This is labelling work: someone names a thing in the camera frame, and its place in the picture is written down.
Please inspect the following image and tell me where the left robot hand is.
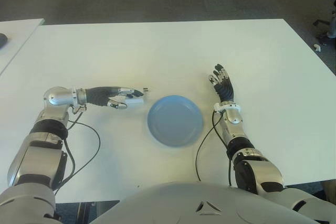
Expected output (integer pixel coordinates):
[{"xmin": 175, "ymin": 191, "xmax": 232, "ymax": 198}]
[{"xmin": 85, "ymin": 86, "xmax": 144, "ymax": 110}]

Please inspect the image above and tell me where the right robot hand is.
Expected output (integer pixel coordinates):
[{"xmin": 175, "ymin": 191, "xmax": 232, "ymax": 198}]
[{"xmin": 207, "ymin": 63, "xmax": 235, "ymax": 103}]

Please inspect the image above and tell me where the white charger block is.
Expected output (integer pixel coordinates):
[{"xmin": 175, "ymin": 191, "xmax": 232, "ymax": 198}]
[{"xmin": 125, "ymin": 87, "xmax": 150, "ymax": 105}]

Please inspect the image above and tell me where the blue round plate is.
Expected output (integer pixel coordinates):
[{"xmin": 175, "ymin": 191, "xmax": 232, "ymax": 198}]
[{"xmin": 146, "ymin": 94, "xmax": 205, "ymax": 147}]

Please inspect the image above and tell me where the neighbouring white table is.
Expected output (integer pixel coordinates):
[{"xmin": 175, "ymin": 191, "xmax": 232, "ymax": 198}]
[{"xmin": 0, "ymin": 18, "xmax": 45, "ymax": 76}]

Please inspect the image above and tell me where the grey robot torso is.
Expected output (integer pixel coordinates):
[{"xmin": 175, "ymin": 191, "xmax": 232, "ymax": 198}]
[{"xmin": 89, "ymin": 181, "xmax": 297, "ymax": 224}]

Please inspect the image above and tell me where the seated person in jeans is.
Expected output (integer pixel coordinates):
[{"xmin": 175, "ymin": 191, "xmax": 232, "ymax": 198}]
[{"xmin": 327, "ymin": 11, "xmax": 336, "ymax": 38}]

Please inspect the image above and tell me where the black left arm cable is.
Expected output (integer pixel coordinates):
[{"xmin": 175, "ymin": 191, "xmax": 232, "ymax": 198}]
[{"xmin": 52, "ymin": 105, "xmax": 101, "ymax": 190}]

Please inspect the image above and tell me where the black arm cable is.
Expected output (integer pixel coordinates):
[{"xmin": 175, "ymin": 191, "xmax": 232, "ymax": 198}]
[
  {"xmin": 52, "ymin": 105, "xmax": 101, "ymax": 190},
  {"xmin": 195, "ymin": 110, "xmax": 226, "ymax": 183}
]

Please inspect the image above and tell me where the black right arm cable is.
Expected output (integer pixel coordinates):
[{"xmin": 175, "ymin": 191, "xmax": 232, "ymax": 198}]
[{"xmin": 195, "ymin": 110, "xmax": 226, "ymax": 183}]

